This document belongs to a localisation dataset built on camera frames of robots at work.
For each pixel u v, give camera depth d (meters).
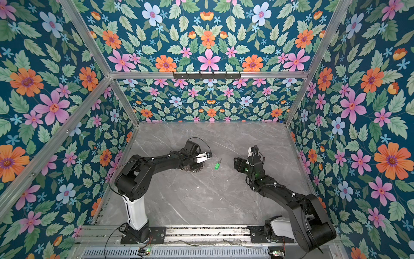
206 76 0.93
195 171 0.93
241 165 0.78
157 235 0.74
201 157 0.86
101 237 0.75
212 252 0.77
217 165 0.98
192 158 0.83
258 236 0.73
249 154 0.80
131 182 0.51
